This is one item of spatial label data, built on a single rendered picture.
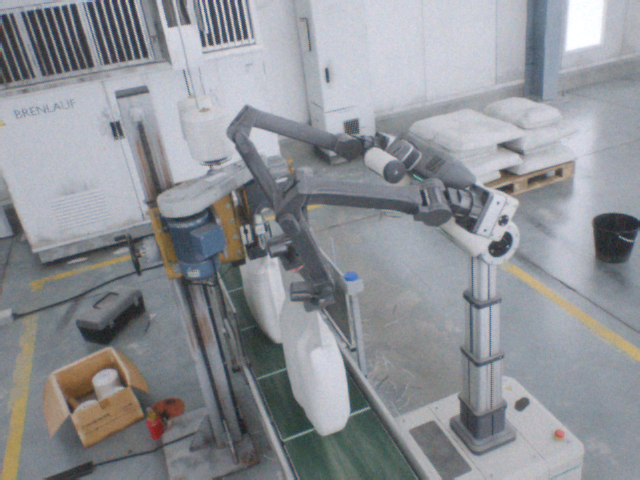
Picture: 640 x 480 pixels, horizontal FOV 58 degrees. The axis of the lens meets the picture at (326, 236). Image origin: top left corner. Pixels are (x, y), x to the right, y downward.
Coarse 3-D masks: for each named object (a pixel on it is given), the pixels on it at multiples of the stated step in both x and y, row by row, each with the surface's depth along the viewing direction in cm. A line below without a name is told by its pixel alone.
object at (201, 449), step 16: (192, 416) 304; (208, 416) 278; (176, 432) 295; (192, 432) 294; (208, 432) 282; (176, 448) 286; (192, 448) 283; (208, 448) 283; (224, 448) 282; (240, 448) 280; (176, 464) 277; (192, 464) 275; (208, 464) 274; (224, 464) 273; (240, 464) 272; (256, 464) 272
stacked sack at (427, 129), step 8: (456, 112) 527; (464, 112) 522; (472, 112) 518; (424, 120) 519; (432, 120) 513; (440, 120) 510; (448, 120) 508; (456, 120) 504; (464, 120) 501; (472, 120) 500; (416, 128) 516; (424, 128) 505; (432, 128) 498; (440, 128) 496; (424, 136) 500; (432, 136) 493
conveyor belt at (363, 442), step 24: (240, 288) 344; (240, 312) 321; (264, 336) 298; (264, 360) 281; (264, 384) 265; (288, 384) 263; (288, 408) 250; (360, 408) 244; (288, 432) 237; (312, 432) 236; (336, 432) 234; (360, 432) 232; (384, 432) 231; (312, 456) 225; (336, 456) 223; (360, 456) 222; (384, 456) 220
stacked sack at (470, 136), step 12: (480, 120) 496; (492, 120) 496; (444, 132) 480; (456, 132) 474; (468, 132) 471; (480, 132) 470; (492, 132) 467; (504, 132) 468; (516, 132) 471; (444, 144) 476; (456, 144) 462; (468, 144) 458; (480, 144) 463; (492, 144) 468
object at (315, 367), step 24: (288, 288) 237; (288, 312) 233; (312, 312) 203; (288, 336) 227; (312, 336) 212; (288, 360) 240; (312, 360) 213; (336, 360) 217; (312, 384) 219; (336, 384) 221; (312, 408) 225; (336, 408) 225
